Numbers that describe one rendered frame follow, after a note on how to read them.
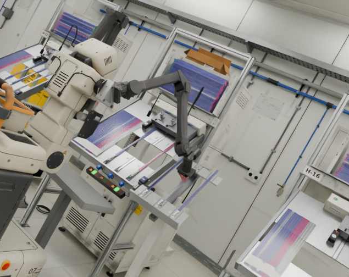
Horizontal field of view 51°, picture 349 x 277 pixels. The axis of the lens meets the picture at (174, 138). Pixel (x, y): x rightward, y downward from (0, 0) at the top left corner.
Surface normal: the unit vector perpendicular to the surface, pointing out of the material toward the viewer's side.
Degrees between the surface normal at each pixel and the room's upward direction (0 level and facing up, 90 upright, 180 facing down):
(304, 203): 44
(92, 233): 90
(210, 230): 90
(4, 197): 90
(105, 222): 90
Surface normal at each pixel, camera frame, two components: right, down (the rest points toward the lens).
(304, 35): -0.44, -0.21
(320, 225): 0.04, -0.77
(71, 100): 0.75, 0.44
